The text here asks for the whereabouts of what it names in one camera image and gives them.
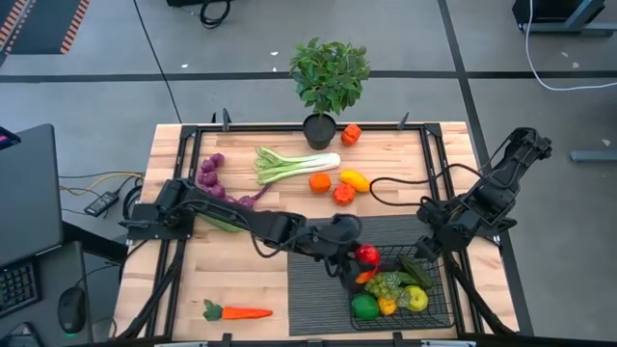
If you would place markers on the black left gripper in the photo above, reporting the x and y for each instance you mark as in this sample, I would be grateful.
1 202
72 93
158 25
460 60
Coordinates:
337 236

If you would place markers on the grey woven placemat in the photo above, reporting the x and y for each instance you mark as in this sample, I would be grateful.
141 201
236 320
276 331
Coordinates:
318 308

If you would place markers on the green avocado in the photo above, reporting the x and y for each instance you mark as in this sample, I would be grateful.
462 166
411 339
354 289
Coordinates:
365 307

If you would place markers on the dark green okra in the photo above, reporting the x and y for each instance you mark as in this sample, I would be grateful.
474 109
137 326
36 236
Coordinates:
417 272

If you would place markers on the black computer mouse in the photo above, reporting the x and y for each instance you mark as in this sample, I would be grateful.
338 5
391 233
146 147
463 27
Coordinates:
72 308

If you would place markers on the green grape bunch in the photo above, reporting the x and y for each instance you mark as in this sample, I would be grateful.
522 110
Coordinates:
383 286

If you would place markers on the black metal table frame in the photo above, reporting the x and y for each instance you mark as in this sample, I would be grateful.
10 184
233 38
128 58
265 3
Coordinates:
260 128

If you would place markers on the red orange mango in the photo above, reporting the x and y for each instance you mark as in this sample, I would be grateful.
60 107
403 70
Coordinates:
367 254

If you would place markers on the green plant in black pot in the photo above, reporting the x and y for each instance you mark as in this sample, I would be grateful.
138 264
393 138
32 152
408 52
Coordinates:
330 77

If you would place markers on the black power adapter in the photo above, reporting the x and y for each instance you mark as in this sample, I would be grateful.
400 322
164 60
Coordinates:
101 204

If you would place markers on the orange carrot with green top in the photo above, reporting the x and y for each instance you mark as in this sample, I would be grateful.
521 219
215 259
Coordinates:
246 312

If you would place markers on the yellow-green apple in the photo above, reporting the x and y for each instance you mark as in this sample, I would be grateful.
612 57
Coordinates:
417 299

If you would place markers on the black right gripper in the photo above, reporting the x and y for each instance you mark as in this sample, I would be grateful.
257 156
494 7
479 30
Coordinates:
448 221

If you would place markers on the backlit computer keyboard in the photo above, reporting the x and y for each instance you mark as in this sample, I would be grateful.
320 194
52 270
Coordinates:
17 289

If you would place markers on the hazard-striped floor mat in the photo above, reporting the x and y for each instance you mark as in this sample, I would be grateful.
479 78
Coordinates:
43 24

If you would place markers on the dark grey computer monitor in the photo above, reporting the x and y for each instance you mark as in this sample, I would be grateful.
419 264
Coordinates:
29 193

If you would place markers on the black device with pink light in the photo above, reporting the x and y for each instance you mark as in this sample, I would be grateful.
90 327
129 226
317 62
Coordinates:
7 137

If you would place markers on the round orange fruit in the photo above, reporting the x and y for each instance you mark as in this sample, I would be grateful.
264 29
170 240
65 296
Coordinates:
320 183

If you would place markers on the purple onion braid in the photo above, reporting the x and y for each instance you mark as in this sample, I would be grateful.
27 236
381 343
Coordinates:
209 178

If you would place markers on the red-orange toy pumpkin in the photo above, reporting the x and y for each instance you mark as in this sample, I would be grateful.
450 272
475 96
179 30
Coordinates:
344 194

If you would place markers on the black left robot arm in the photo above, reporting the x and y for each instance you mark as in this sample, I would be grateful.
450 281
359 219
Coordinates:
231 214

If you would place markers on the yellow orange mango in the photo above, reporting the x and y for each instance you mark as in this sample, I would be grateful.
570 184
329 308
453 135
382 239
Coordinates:
355 180

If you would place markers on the dark desk base frame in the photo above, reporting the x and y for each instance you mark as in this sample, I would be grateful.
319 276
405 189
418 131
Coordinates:
554 14

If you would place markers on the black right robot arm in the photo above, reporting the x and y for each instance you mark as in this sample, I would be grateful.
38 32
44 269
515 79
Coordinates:
511 168

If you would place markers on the green cucumber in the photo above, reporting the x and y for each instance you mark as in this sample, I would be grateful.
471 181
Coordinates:
226 227

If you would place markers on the yellow lemon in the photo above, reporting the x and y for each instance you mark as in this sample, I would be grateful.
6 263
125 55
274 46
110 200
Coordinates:
387 306

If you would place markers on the dark grey side desk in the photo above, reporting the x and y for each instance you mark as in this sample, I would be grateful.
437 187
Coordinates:
48 270

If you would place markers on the grey desk foot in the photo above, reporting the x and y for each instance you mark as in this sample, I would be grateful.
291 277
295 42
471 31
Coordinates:
593 155

